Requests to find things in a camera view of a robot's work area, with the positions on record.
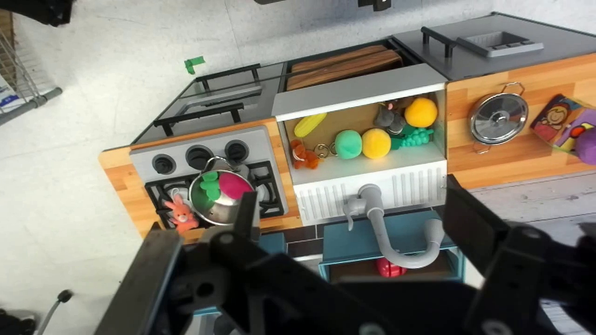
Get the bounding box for yellow toy corn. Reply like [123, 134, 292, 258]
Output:
[294, 113, 328, 138]

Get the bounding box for grey wire rack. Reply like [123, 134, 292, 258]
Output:
[0, 27, 63, 127]

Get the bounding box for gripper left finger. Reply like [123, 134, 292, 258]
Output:
[95, 191, 387, 335]

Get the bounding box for grey cable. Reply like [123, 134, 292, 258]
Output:
[35, 289, 75, 335]

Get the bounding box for black fridge door handle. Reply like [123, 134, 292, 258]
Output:
[421, 27, 459, 59]

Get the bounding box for black oven door handle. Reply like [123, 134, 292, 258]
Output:
[196, 64, 261, 92]
[154, 102, 245, 136]

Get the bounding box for grey fridge door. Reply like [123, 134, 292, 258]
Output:
[393, 13, 596, 82]

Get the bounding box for steel pot lid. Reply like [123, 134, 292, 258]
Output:
[467, 82, 529, 154]

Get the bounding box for brown wooden cabinet door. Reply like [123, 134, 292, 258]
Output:
[286, 45, 404, 92]

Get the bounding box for colourful soft cube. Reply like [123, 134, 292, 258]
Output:
[530, 94, 596, 154]

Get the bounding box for green toy grapes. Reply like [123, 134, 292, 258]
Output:
[390, 124, 435, 151]

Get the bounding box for orange plush toy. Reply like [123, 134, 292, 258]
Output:
[289, 139, 321, 171]

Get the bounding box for red toy food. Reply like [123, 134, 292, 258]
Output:
[376, 257, 408, 279]

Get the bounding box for steel pot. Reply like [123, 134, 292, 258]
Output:
[188, 157, 257, 227]

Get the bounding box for green tape piece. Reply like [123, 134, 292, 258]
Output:
[183, 55, 206, 75]

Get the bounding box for grey plush toy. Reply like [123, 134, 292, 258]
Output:
[373, 100, 407, 136]

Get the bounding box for yellow ball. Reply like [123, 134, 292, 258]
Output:
[361, 128, 392, 160]

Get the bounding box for green toy vegetable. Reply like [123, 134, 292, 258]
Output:
[200, 171, 222, 201]

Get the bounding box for black toy stove burner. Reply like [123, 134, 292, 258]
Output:
[144, 161, 287, 229]

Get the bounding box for white toy sink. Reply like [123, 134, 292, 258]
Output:
[271, 63, 448, 227]

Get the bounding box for black stove knob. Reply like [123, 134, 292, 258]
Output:
[152, 154, 177, 175]
[224, 139, 250, 163]
[185, 145, 215, 170]

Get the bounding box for orange-yellow ball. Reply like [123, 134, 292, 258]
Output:
[404, 97, 439, 129]

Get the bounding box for grey oven door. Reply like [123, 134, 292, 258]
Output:
[133, 63, 285, 145]

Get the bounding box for pink bunny plush toy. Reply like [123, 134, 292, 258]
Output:
[163, 194, 200, 234]

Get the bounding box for green ball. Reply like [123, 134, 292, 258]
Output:
[334, 129, 363, 160]

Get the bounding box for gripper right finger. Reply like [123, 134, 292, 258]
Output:
[442, 174, 596, 335]

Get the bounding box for toy kitchen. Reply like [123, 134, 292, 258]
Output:
[98, 12, 596, 335]

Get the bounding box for grey toy tap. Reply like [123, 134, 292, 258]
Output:
[342, 184, 447, 269]

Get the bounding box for purple plush toy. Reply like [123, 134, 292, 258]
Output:
[574, 126, 596, 166]

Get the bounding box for metal key rings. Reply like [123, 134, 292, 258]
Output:
[314, 143, 339, 159]

